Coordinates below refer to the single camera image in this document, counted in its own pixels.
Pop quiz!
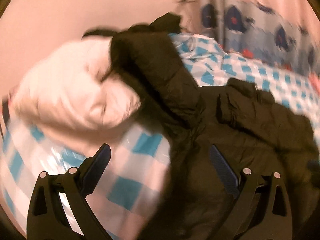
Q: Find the dark olive puffer jacket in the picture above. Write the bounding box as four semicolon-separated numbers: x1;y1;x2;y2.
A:
111;31;319;239

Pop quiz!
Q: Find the blue white checkered bed cover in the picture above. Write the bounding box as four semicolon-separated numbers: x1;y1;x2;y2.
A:
1;31;319;239

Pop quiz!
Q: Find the white folded puffer garment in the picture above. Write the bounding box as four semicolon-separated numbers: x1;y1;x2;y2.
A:
11;37;140;131

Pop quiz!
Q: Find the whale pattern curtain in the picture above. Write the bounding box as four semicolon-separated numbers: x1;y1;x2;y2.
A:
200;0;319;76

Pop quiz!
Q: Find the black garment by wall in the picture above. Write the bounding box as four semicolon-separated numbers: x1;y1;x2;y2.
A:
82;12;182;38

